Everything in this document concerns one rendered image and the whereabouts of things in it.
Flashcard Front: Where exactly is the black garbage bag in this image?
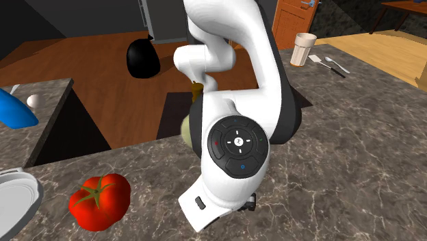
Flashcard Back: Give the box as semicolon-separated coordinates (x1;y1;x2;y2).
126;34;161;79

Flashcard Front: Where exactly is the white ribbed cup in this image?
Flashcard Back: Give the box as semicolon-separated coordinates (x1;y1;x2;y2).
289;32;318;68

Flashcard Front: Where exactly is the brown wooden table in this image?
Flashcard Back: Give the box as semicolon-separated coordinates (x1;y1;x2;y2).
369;0;427;35

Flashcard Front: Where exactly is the grey refrigerator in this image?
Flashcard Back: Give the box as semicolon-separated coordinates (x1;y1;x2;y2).
139;0;188;45

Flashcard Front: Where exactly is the white spatula with black handle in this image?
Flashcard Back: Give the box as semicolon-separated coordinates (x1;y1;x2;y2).
307;54;347;79

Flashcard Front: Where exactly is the white egg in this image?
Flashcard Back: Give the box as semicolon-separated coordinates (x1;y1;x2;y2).
26;94;45;110

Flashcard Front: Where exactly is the pale green round fruit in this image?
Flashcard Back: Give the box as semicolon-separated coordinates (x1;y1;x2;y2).
180;114;193;149

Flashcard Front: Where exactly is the blue curved object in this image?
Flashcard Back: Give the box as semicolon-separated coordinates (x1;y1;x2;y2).
0;88;40;130

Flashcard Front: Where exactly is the orange wooden door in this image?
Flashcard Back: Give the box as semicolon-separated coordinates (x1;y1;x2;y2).
272;0;322;51

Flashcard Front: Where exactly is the silver spoon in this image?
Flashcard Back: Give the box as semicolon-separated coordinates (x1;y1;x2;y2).
324;56;351;75

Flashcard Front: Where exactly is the red tomato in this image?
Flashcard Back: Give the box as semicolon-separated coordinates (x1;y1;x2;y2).
68;173;131;232

